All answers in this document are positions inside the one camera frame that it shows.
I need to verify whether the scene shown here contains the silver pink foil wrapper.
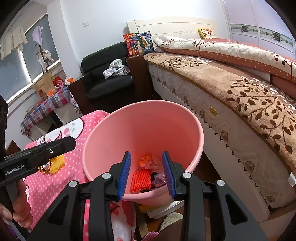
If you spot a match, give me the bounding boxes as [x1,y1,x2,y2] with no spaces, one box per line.
[37,136,47,145]

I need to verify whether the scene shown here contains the yellow foam net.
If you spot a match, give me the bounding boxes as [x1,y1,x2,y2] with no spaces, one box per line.
[39,155,66,174]

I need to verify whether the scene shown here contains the red white snack wrapper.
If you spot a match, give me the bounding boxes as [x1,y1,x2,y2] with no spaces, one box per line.
[151,172,166,188]

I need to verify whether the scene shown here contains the clear pink plastic bag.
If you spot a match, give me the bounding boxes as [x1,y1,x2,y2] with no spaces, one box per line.
[139,155,163,173]

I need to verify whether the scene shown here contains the pink plastic trash bucket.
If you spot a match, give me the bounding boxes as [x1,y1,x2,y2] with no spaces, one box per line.
[82,100,204,207]

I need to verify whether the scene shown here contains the person left hand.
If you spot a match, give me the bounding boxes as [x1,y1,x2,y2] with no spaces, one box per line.
[0,179,33,228]

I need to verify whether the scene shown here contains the pink polka dot blanket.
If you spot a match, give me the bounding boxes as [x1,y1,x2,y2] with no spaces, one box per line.
[25,110,135,240]

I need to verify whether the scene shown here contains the checkered tablecloth side table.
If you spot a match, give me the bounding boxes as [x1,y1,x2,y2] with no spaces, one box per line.
[20,86,82,138]

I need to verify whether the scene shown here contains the brown paper shopping bag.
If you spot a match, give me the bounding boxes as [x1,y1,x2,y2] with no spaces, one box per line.
[33,73,55,100]

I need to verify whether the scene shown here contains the bed with brown blanket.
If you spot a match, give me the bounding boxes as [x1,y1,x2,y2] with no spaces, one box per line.
[127,19,295,237]

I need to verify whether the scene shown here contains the red snack bag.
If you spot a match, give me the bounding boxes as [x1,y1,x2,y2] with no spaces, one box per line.
[53,76,65,88]

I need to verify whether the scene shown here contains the coat rack with clothes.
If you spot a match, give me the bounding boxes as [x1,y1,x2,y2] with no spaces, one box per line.
[32,26,54,73]

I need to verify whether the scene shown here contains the hanging white knit garment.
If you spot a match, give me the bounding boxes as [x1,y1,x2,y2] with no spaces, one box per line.
[1,26,28,60]

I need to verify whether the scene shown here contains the black leather armchair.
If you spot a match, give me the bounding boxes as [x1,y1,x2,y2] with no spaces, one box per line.
[69,42,153,115]

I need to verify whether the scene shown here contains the white crumpled cloth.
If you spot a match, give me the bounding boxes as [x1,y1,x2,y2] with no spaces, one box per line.
[103,59,130,79]

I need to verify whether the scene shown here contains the floral white orange duvet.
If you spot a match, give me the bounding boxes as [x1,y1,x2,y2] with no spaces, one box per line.
[153,36,295,84]

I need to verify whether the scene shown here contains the colourful patterned cushion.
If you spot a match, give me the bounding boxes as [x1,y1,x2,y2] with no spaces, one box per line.
[123,31,154,56]

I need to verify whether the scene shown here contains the yellow pillow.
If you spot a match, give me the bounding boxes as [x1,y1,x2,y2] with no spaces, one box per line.
[198,29,217,39]

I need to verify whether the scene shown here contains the white wardrobe sliding doors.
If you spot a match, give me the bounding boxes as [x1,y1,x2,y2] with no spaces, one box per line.
[223,0,295,60]

